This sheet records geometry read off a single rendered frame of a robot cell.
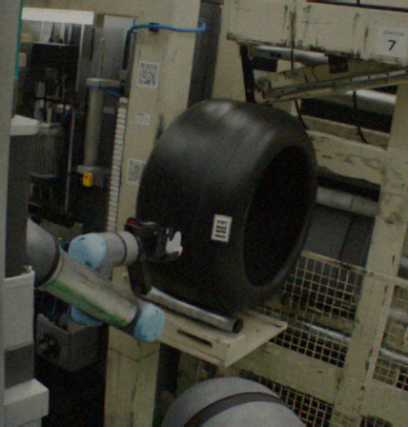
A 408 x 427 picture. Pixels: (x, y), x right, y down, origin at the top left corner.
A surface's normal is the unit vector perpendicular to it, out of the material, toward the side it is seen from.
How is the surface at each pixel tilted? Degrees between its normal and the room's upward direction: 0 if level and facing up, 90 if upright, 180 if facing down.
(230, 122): 32
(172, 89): 90
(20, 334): 90
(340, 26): 90
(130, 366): 90
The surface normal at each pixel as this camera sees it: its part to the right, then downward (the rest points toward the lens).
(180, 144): -0.36, -0.46
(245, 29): -0.55, 0.16
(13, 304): 0.73, 0.26
